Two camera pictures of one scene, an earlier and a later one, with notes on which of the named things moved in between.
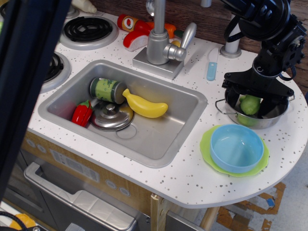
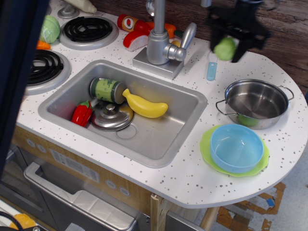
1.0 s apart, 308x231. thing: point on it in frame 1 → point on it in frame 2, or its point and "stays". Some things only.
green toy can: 107,89 stays
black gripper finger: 231,96 → 216,33
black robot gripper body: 250,80 → 238,19
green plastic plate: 205,147 stays
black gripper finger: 269,102 → 243,46
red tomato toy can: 126,22 stays
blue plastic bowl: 236,148 stays
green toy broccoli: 250,105 → 225,48
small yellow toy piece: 176,43 stays
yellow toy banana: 144,108 stays
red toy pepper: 82,113 stays
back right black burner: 89,32 stays
